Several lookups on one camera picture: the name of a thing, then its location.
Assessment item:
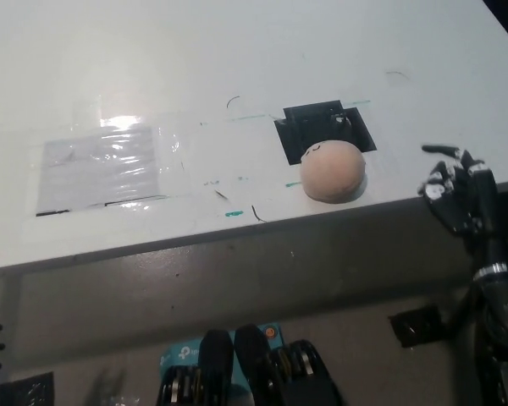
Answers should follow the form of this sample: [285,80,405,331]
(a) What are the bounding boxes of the clear plastic taped sheet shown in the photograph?
[35,123,163,218]

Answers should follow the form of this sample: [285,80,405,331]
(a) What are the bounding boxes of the black tape mask patch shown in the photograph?
[273,99,378,167]

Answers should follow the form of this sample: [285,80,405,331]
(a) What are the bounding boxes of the pink dumpling squeeze toy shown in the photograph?
[300,139,367,205]

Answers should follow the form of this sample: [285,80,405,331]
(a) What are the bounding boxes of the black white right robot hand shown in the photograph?
[418,144,499,237]

